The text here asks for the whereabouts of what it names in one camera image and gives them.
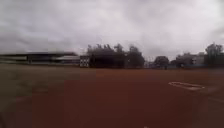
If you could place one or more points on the cluster of tall dark trees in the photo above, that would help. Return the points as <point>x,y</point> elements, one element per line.
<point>110,56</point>

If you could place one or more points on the black and white checkered board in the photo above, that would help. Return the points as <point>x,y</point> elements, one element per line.
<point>84,61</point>

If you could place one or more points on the red dirt running track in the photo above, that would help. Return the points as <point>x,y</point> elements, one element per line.
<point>116,100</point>

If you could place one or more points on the round dark tree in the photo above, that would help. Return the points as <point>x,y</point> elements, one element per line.
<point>161,61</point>

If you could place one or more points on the long low grandstand building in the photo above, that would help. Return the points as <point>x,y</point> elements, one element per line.
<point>40,58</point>

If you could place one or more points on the pale building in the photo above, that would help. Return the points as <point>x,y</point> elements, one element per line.
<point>191,59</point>

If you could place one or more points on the dry grass field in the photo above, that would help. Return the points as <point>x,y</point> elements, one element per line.
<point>23,76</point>

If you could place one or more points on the row of dark trees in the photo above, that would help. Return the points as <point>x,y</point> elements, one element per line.
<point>214,53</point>

